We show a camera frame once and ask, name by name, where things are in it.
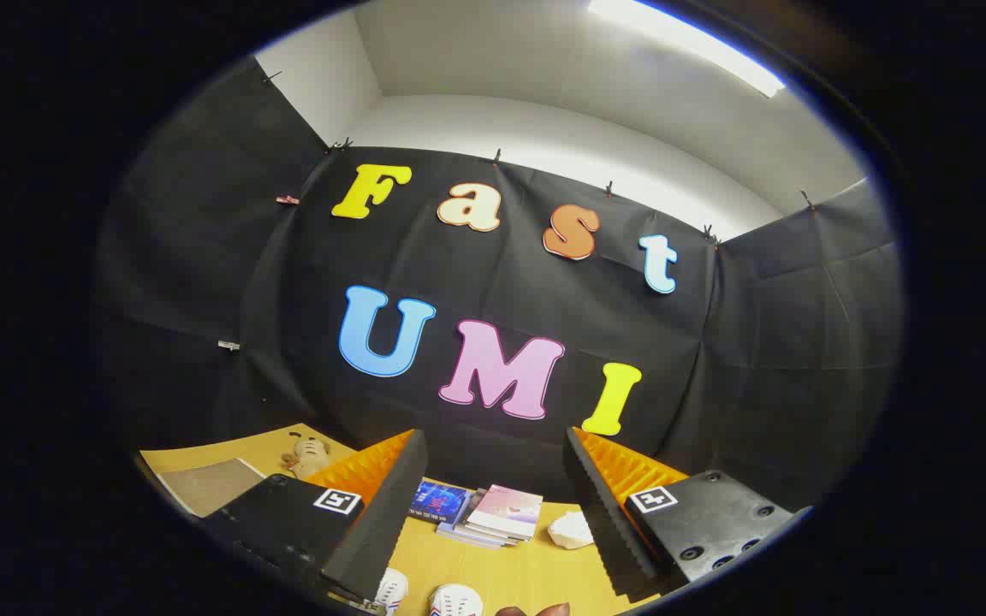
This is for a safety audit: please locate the ceiling light panel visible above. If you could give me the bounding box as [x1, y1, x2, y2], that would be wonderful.
[587, 0, 789, 99]

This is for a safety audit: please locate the black backdrop cloth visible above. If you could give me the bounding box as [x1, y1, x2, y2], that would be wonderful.
[95, 56, 903, 514]

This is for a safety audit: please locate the pale blue book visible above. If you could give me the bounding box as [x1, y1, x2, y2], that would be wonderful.
[436, 518, 507, 551]

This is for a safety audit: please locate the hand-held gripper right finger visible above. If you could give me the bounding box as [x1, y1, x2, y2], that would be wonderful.
[563, 426, 812, 600]

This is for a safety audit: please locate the pink cover book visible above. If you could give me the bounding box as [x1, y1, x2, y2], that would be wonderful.
[465, 484, 544, 542]

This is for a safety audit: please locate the grey cover book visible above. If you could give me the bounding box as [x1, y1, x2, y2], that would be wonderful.
[450, 489, 515, 547]

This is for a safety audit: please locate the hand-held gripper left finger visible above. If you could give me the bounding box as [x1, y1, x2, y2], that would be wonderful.
[200, 428, 430, 604]

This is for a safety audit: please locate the white canvas shoe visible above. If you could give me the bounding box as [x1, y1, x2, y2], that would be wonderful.
[373, 568, 409, 613]
[429, 583, 484, 616]

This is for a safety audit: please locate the dark blue book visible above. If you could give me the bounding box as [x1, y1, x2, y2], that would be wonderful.
[407, 481, 474, 524]

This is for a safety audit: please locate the tan plush dog toy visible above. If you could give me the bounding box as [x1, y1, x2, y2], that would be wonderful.
[280, 434, 332, 481]

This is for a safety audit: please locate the beige fabric storage box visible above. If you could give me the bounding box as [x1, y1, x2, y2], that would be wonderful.
[157, 457, 268, 519]

